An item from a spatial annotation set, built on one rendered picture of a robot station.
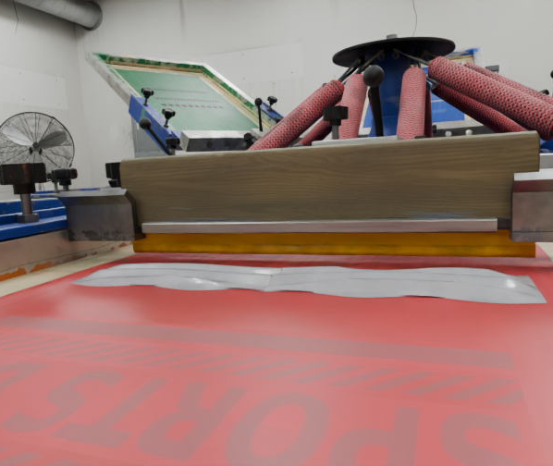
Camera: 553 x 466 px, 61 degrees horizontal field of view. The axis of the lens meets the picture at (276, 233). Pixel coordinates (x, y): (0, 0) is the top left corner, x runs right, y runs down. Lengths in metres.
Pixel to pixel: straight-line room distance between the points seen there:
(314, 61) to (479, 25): 1.45
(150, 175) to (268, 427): 0.35
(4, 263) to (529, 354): 0.42
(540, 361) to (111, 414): 0.18
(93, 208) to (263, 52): 4.51
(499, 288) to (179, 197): 0.30
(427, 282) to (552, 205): 0.12
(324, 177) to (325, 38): 4.40
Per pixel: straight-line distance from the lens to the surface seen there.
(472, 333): 0.26
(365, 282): 0.33
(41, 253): 0.52
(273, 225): 0.42
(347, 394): 0.20
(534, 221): 0.40
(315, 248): 0.44
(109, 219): 0.51
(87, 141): 6.01
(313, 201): 0.42
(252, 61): 4.99
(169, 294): 0.36
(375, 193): 0.41
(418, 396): 0.20
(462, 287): 0.33
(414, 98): 0.99
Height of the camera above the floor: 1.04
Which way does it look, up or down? 8 degrees down
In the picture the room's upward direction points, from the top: 3 degrees counter-clockwise
